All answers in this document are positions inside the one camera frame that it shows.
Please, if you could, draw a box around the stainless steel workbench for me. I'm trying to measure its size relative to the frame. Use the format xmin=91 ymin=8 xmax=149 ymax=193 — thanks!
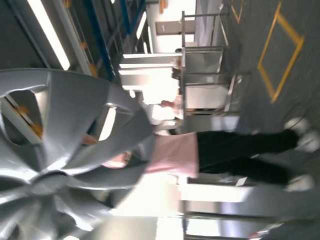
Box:
xmin=155 ymin=175 xmax=320 ymax=240

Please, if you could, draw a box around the standing person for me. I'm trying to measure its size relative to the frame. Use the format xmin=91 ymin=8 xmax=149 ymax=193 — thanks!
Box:
xmin=82 ymin=117 xmax=320 ymax=195

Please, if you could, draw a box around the stainless steel bench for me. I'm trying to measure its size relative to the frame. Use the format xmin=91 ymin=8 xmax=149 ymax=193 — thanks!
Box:
xmin=181 ymin=9 xmax=242 ymax=115

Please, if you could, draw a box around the long ceiling light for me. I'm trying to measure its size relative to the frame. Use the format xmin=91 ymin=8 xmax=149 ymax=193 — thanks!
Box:
xmin=136 ymin=11 xmax=147 ymax=40
xmin=26 ymin=0 xmax=71 ymax=71

